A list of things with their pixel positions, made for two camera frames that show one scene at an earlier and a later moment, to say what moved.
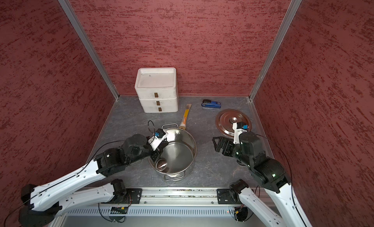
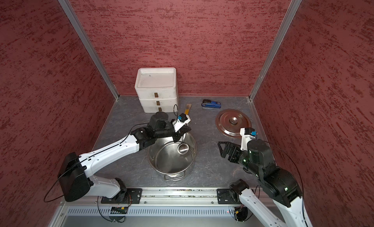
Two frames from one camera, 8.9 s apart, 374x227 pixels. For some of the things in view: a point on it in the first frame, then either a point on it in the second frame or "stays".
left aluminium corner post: [84, 38] stays
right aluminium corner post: [296, 1] stays
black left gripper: [158, 151] to [180, 133]
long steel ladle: [161, 164] to [183, 148]
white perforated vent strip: [152, 212] stays
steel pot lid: [225, 119] stays
